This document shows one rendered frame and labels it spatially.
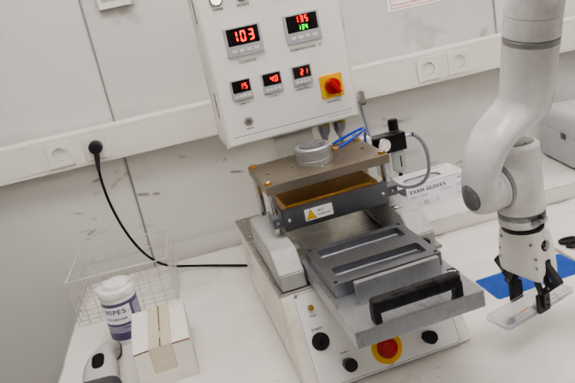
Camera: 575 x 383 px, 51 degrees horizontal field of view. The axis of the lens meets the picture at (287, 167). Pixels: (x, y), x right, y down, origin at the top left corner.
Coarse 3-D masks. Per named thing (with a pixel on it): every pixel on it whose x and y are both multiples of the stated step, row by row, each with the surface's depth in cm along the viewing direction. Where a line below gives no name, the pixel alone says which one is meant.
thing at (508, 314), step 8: (560, 288) 120; (568, 288) 119; (520, 296) 120; (528, 296) 119; (552, 296) 118; (512, 304) 118; (520, 304) 117; (528, 304) 116; (496, 312) 116; (504, 312) 116; (512, 312) 115; (520, 312) 115; (528, 312) 114; (496, 320) 114; (504, 320) 113; (512, 320) 113
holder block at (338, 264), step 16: (400, 224) 119; (352, 240) 117; (368, 240) 118; (384, 240) 117; (400, 240) 112; (416, 240) 111; (320, 256) 113; (336, 256) 111; (352, 256) 110; (368, 256) 109; (384, 256) 110; (400, 256) 110; (416, 256) 105; (320, 272) 108; (336, 272) 108; (352, 272) 108; (368, 272) 103; (336, 288) 102; (352, 288) 102
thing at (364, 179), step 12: (324, 180) 132; (336, 180) 132; (348, 180) 131; (360, 180) 129; (372, 180) 128; (288, 192) 131; (300, 192) 130; (312, 192) 128; (324, 192) 127; (336, 192) 126; (276, 204) 134; (288, 204) 124
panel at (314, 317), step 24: (312, 288) 117; (312, 312) 116; (312, 336) 115; (336, 336) 116; (408, 336) 118; (456, 336) 119; (312, 360) 114; (336, 360) 115; (360, 360) 115; (384, 360) 116; (408, 360) 117
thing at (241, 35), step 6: (234, 30) 133; (240, 30) 134; (246, 30) 134; (252, 30) 134; (234, 36) 134; (240, 36) 134; (246, 36) 134; (252, 36) 135; (234, 42) 134; (240, 42) 134
